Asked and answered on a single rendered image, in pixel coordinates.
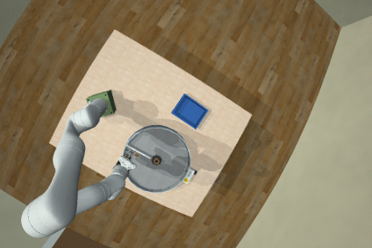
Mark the grey round turning table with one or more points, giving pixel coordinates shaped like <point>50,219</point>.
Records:
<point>174,166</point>

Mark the blue rectangular crate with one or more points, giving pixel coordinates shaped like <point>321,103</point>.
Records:
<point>189,111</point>

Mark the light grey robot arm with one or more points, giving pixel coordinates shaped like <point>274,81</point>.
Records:
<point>58,206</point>

